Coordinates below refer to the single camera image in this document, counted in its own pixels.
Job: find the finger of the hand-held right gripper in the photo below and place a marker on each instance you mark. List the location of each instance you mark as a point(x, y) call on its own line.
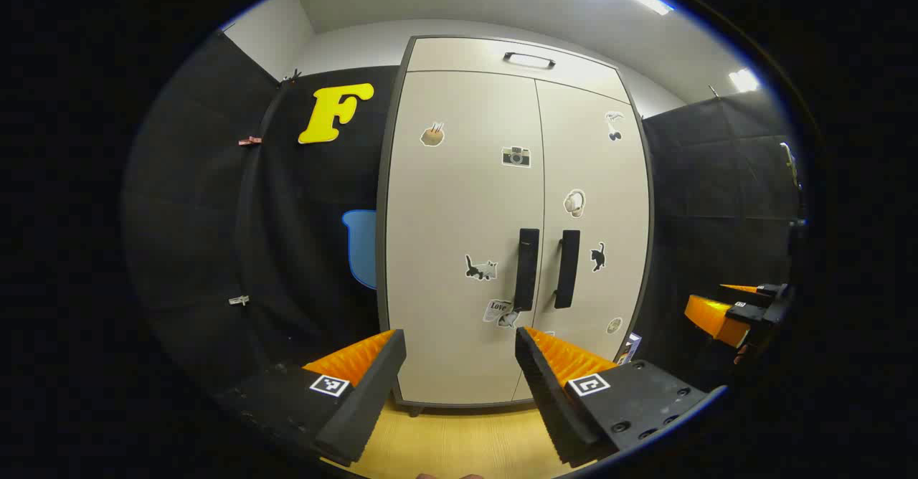
point(746, 289)
point(713, 319)

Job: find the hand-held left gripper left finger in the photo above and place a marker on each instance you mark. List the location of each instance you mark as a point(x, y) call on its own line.
point(373, 393)

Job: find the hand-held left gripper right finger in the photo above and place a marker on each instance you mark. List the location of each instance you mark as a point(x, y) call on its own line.
point(549, 400)

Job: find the beige double-door shoe cabinet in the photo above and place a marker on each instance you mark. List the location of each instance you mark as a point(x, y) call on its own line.
point(382, 264)

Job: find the beige cabinet door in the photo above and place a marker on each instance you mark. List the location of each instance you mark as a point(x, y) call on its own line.
point(595, 178)
point(459, 214)

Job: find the beige cabinet flap panel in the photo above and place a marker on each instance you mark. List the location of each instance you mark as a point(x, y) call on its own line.
point(466, 56)

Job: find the black backdrop cloth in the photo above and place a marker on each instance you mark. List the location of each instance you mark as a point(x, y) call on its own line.
point(287, 214)
point(703, 178)

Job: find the small white clip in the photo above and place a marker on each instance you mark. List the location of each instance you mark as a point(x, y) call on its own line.
point(239, 300)

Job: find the small ceiling light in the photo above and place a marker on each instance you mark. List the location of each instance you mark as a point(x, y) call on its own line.
point(744, 79)

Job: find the small red clip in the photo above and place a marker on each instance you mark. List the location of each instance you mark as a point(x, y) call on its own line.
point(249, 140)

